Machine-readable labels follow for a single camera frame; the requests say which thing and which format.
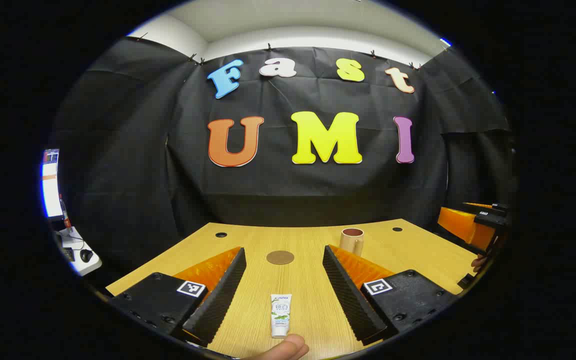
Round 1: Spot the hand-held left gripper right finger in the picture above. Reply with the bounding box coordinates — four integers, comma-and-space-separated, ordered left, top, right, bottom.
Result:
322, 244, 461, 347

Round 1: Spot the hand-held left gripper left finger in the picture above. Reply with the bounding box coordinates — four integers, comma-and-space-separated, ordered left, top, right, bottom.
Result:
105, 246, 247, 348

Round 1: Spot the beige cup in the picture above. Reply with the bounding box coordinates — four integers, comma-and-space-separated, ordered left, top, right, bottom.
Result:
339, 228, 365, 257

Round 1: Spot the white toothpaste tube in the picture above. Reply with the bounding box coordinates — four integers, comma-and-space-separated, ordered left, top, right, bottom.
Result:
270, 293, 293, 339

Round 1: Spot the brown round coaster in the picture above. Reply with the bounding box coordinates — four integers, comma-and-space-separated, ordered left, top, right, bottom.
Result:
266, 250, 295, 266

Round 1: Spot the wooden desktop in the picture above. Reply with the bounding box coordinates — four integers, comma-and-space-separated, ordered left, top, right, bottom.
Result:
105, 218, 479, 360

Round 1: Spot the black backdrop cloth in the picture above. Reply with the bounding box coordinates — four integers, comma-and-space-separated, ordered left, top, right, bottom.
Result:
50, 36, 514, 281

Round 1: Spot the computer monitor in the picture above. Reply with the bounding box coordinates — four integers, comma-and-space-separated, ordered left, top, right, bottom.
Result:
41, 148, 64, 220

